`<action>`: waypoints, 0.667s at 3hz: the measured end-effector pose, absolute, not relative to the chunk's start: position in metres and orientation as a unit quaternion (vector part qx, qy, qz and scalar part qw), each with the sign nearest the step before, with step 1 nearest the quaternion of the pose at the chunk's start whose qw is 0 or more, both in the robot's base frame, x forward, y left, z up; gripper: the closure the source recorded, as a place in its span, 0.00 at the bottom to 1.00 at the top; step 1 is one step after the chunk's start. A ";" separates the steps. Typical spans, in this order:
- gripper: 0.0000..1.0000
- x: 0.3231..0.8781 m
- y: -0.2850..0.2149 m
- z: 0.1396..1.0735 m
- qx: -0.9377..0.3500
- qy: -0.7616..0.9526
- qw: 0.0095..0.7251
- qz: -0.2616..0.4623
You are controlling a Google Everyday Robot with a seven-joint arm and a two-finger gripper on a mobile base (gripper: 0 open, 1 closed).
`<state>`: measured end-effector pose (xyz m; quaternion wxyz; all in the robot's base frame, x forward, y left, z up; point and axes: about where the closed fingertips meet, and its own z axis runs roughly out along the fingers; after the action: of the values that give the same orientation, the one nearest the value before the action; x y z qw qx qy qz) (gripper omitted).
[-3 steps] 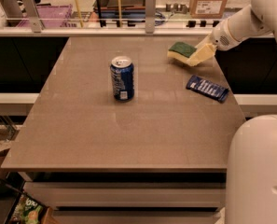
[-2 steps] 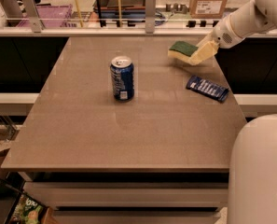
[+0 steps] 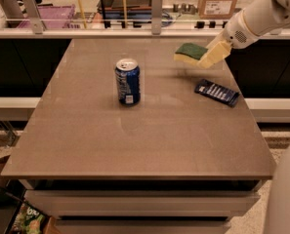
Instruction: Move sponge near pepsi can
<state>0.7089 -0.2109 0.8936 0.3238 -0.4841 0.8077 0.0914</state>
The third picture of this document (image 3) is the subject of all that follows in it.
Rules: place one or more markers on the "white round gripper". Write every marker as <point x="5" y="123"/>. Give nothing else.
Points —
<point x="237" y="33"/>

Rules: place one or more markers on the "green and yellow sponge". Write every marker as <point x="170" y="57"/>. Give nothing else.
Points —
<point x="190" y="53"/>

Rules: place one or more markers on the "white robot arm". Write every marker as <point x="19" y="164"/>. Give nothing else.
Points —
<point x="264" y="16"/>

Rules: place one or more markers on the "blue pepsi can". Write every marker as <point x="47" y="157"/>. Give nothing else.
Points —
<point x="127" y="74"/>

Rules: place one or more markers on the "cardboard box with label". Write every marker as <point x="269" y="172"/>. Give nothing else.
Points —
<point x="216" y="9"/>

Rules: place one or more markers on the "blue snack bar wrapper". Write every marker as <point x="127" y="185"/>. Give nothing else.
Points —
<point x="217" y="92"/>

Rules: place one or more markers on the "purple plastic crate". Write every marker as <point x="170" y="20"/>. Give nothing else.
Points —
<point x="55" y="17"/>

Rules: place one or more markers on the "upper white drawer front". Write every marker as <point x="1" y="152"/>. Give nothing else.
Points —
<point x="142" y="203"/>

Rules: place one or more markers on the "white drawer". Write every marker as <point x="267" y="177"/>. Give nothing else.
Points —
<point x="142" y="203"/>
<point x="142" y="227"/>

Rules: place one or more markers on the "lower white drawer front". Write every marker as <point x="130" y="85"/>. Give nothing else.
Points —
<point x="142" y="227"/>

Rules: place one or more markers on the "green chip bag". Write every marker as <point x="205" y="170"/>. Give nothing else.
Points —
<point x="28" y="221"/>

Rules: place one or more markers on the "middle metal railing post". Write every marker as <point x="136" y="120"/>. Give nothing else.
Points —
<point x="156" y="16"/>

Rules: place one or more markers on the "metal railing post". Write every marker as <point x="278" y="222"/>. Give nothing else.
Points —
<point x="156" y="16"/>
<point x="33" y="15"/>

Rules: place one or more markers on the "left metal railing post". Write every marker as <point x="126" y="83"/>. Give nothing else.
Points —
<point x="33" y="15"/>

